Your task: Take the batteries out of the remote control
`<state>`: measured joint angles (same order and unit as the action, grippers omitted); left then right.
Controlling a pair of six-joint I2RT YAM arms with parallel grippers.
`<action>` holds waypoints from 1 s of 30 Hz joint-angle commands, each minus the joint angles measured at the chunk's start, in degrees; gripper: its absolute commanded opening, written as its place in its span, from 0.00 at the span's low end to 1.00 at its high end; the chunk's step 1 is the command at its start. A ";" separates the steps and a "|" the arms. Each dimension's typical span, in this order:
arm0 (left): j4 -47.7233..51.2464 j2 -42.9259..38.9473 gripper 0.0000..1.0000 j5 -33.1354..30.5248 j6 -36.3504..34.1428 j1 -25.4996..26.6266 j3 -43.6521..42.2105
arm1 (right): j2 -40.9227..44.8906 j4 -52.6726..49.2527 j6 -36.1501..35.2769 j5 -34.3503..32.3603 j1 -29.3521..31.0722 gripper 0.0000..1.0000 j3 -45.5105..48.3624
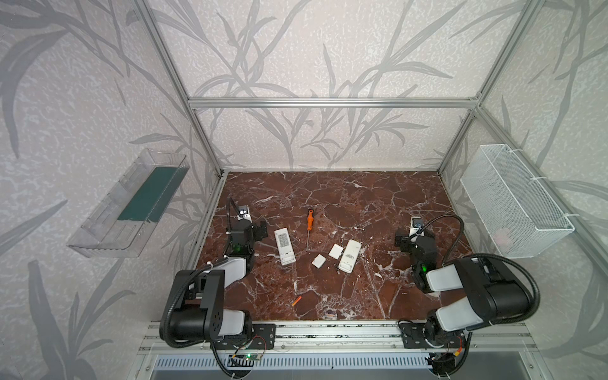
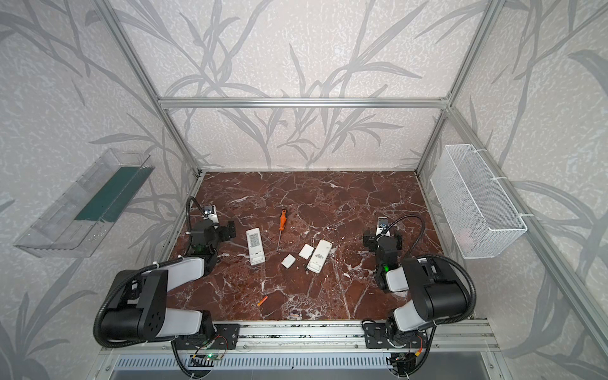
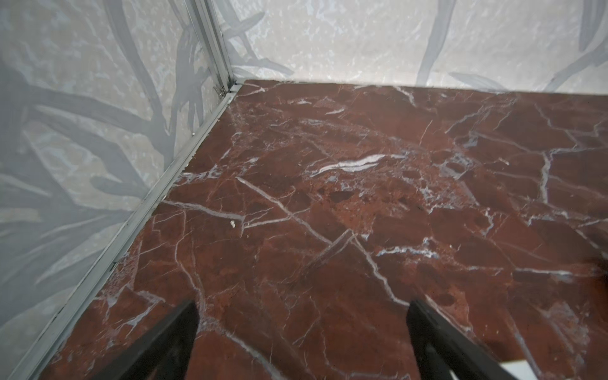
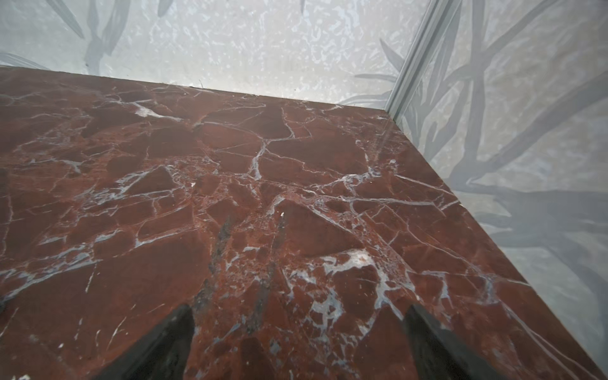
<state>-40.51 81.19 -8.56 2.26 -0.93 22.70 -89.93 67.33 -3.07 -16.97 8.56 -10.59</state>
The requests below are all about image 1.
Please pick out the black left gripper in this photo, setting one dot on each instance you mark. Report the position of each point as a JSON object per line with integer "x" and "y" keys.
{"x": 245, "y": 227}

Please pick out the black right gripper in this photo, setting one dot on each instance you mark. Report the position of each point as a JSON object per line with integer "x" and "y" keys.
{"x": 413, "y": 240}

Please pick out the white remote with display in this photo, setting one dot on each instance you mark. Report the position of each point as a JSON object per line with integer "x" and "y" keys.
{"x": 284, "y": 246}

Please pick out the orange handled screwdriver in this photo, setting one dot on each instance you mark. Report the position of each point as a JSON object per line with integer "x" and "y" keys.
{"x": 310, "y": 223}

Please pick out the white remote being unloaded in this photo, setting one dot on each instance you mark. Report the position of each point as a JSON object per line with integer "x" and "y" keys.
{"x": 349, "y": 256}

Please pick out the white battery cover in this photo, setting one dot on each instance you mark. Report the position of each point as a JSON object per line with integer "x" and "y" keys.
{"x": 336, "y": 252}
{"x": 319, "y": 261}

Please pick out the orange red AAA battery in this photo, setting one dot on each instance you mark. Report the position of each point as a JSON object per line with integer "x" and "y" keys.
{"x": 296, "y": 301}

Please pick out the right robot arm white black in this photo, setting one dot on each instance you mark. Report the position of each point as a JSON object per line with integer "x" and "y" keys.
{"x": 496, "y": 290}

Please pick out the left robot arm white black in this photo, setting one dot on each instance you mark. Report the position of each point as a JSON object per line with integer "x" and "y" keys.
{"x": 195, "y": 312}

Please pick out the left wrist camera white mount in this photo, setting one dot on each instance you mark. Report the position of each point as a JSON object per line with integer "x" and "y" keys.
{"x": 243, "y": 213}

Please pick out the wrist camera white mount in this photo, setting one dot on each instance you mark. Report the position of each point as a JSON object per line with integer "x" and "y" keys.
{"x": 243, "y": 213}
{"x": 416, "y": 227}

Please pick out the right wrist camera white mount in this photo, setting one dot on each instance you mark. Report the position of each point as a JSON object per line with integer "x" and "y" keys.
{"x": 416, "y": 227}

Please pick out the white wire mesh basket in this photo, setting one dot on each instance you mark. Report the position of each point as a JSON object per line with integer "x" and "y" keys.
{"x": 520, "y": 216}

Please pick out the small circuit board with wires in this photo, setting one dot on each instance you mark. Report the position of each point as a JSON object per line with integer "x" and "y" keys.
{"x": 246, "y": 358}

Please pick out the clear plastic wall tray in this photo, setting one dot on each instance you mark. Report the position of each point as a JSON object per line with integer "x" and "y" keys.
{"x": 122, "y": 224}

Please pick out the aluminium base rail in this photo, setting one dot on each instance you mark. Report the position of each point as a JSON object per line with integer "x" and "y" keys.
{"x": 376, "y": 336}

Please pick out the aluminium horizontal frame bar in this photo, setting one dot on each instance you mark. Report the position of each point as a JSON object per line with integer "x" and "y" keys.
{"x": 340, "y": 103}

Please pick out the aluminium frame post left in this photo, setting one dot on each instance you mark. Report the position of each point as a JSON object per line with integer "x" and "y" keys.
{"x": 148, "y": 19}

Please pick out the aluminium frame post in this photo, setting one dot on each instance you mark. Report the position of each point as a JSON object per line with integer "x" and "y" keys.
{"x": 148, "y": 19}
{"x": 526, "y": 19}

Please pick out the aluminium frame post right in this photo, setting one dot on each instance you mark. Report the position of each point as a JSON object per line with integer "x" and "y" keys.
{"x": 526, "y": 19}

